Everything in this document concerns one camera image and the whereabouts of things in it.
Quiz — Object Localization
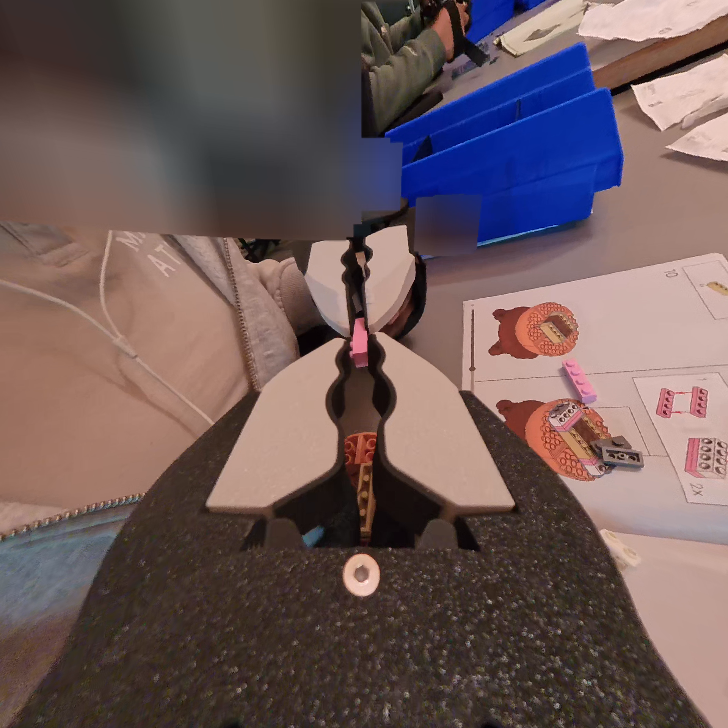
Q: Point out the blue jeans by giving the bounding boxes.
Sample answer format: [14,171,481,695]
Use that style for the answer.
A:
[0,501,160,720]

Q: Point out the open building instruction booklet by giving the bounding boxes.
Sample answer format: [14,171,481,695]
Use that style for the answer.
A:
[461,253,728,547]

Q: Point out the grey desk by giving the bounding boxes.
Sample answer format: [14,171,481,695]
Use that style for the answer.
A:
[399,0,728,728]

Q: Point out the tan brick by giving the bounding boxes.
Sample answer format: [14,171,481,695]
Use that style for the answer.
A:
[355,461,375,538]

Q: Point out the small white brick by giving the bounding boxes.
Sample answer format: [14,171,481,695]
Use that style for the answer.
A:
[600,528,642,571]

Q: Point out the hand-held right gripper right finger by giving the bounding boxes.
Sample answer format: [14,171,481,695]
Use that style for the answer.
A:
[373,334,515,519]

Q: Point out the white cord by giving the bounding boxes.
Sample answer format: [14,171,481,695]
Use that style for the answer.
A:
[0,231,217,427]

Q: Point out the dark grey brick plate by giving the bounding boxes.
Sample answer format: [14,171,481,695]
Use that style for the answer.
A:
[594,436,646,472]

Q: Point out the pink brick plate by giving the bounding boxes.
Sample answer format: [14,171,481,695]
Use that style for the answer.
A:
[560,360,599,402]
[348,318,372,368]

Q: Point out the round orange lego pot build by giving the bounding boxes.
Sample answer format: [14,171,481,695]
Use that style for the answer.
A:
[339,430,380,538]

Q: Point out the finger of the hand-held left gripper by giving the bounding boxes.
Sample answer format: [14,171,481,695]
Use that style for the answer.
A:
[362,227,417,334]
[304,240,365,337]

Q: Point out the blue plastic bin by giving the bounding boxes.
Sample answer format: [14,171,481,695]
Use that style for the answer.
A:
[387,44,624,246]

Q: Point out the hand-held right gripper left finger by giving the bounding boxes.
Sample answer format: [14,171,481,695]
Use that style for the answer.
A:
[207,338,348,519]

